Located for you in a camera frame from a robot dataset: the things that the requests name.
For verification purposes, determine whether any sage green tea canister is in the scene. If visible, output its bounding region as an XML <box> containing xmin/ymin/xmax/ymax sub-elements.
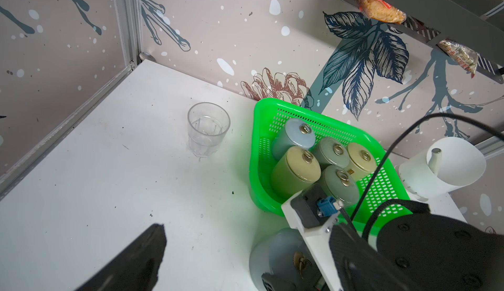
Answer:
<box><xmin>318</xmin><ymin>165</ymin><xmax>360</xmax><ymax>207</ymax></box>

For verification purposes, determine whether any blue-grey canister in basket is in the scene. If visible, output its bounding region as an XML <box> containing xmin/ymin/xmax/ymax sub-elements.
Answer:
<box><xmin>271</xmin><ymin>118</ymin><xmax>316</xmax><ymax>161</ymax></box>

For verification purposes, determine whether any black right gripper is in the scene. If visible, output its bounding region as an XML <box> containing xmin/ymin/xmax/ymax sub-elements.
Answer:
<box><xmin>377</xmin><ymin>214</ymin><xmax>503</xmax><ymax>290</ymax></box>

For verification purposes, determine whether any clear drinking glass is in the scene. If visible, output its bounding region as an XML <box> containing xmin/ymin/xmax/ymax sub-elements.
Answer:
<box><xmin>187</xmin><ymin>102</ymin><xmax>231</xmax><ymax>158</ymax></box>

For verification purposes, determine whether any black wall basket shelf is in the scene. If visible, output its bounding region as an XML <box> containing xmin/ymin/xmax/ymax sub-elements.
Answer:
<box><xmin>343</xmin><ymin>0</ymin><xmax>503</xmax><ymax>84</ymax></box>

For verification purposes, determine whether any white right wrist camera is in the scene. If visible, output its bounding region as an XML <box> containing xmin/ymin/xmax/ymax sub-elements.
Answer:
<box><xmin>282</xmin><ymin>183</ymin><xmax>347</xmax><ymax>290</ymax></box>

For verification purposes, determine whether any red cassava chips bag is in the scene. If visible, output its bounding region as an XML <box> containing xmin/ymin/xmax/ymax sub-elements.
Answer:
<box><xmin>357</xmin><ymin>0</ymin><xmax>407</xmax><ymax>24</ymax></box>

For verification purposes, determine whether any small snack packet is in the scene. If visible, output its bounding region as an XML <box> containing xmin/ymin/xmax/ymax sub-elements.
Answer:
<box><xmin>437</xmin><ymin>38</ymin><xmax>479</xmax><ymax>78</ymax></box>

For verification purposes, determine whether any green plastic basket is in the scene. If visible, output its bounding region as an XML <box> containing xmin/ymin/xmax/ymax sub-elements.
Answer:
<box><xmin>249</xmin><ymin>98</ymin><xmax>409</xmax><ymax>231</ymax></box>

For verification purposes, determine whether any yellow-green tea canister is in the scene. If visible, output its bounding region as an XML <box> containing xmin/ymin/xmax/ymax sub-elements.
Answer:
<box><xmin>270</xmin><ymin>146</ymin><xmax>322</xmax><ymax>199</ymax></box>

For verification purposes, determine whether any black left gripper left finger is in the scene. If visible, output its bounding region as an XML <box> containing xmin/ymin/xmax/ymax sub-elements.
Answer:
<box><xmin>78</xmin><ymin>224</ymin><xmax>167</xmax><ymax>290</ymax></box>

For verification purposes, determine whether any beige tea canister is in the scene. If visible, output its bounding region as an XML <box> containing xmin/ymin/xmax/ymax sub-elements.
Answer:
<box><xmin>345</xmin><ymin>142</ymin><xmax>377</xmax><ymax>182</ymax></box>

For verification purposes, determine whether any black camera cable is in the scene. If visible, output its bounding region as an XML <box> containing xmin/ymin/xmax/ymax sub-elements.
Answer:
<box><xmin>339</xmin><ymin>112</ymin><xmax>504</xmax><ymax>241</ymax></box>

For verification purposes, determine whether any white utensil holder cup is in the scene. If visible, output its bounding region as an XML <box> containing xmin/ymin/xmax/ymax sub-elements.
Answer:
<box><xmin>397</xmin><ymin>137</ymin><xmax>486</xmax><ymax>200</ymax></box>

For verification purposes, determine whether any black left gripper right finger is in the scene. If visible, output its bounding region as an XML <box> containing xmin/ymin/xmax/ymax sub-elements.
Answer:
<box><xmin>329</xmin><ymin>224</ymin><xmax>421</xmax><ymax>290</ymax></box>

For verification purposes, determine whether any blue-grey tea canister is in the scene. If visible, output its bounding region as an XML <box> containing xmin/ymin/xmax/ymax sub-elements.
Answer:
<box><xmin>249</xmin><ymin>228</ymin><xmax>329</xmax><ymax>290</ymax></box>

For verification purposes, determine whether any grey-green canister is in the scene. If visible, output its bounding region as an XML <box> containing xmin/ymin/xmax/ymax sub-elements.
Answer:
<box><xmin>311</xmin><ymin>137</ymin><xmax>350</xmax><ymax>170</ymax></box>

